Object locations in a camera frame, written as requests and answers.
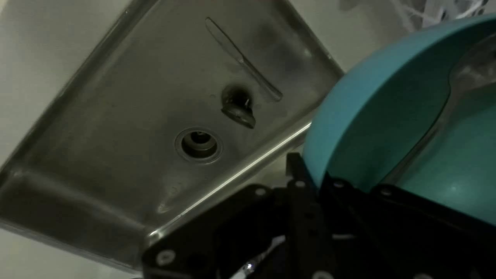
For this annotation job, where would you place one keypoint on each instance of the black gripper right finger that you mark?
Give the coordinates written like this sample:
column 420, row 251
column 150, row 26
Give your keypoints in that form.
column 412, row 241

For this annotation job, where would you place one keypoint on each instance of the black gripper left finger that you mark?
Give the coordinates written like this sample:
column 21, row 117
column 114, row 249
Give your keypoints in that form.
column 257, row 232

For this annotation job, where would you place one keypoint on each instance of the teal blue bowl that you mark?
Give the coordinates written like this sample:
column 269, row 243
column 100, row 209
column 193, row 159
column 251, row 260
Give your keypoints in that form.
column 387, row 124

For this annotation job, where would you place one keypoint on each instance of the sink drain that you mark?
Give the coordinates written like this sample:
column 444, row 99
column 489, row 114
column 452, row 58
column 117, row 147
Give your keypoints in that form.
column 198, row 145

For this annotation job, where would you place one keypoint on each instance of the black sink stopper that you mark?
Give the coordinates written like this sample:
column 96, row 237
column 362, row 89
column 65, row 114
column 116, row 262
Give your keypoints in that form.
column 238, row 105

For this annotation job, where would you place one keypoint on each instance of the stainless steel sink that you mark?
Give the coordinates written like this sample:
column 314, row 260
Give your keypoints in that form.
column 128, row 128

